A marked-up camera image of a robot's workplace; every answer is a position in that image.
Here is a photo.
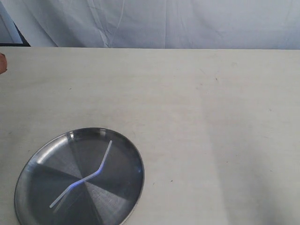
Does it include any white backdrop cloth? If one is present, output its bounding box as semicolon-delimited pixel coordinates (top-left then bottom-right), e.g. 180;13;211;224
1;0;300;50

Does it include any black frame with white panel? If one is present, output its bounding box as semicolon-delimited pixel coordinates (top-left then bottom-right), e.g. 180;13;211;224
0;3;30;47

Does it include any round stainless steel plate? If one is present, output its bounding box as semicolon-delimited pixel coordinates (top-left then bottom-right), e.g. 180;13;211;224
14;127;145;225

